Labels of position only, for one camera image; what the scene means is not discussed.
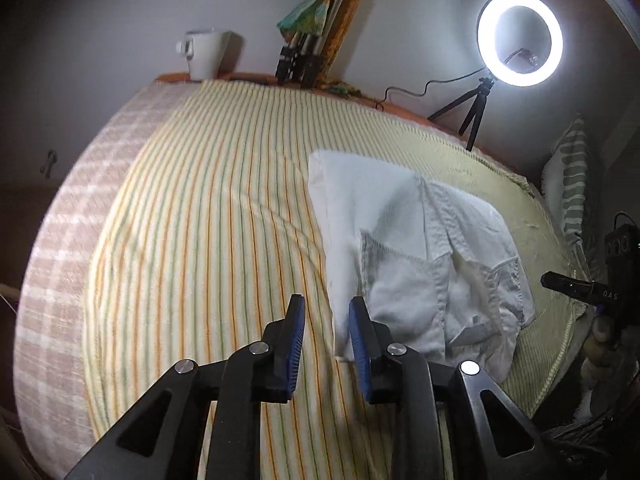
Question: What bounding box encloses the yellow striped bed sheet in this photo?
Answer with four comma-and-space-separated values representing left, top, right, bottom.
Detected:
81, 80, 585, 480

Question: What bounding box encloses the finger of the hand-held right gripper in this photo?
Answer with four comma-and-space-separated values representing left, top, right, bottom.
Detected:
541, 271, 597, 306

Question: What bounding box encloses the white shirt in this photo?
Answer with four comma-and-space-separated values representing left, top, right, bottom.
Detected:
307, 149, 535, 380

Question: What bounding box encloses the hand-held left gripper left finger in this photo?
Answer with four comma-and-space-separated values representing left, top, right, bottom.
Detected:
64, 294, 307, 480

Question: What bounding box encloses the green striped pillow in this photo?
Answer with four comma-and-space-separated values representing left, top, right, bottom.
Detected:
540, 117, 592, 263

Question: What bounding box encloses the person's right hand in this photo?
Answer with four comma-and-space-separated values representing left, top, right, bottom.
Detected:
580, 316, 626, 377

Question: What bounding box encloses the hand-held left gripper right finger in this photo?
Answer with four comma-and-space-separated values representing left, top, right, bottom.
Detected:
348, 296, 557, 480

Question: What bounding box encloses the orange wooden post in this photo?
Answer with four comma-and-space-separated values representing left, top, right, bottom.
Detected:
320, 0, 374, 82

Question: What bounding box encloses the pink plaid mattress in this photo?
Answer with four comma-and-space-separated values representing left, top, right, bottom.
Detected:
13, 82, 202, 480

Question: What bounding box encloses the white mug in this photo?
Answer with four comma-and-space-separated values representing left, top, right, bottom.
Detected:
175, 28, 234, 83

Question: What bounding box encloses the black ring light cable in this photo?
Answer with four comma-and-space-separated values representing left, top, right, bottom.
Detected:
375, 65, 488, 111

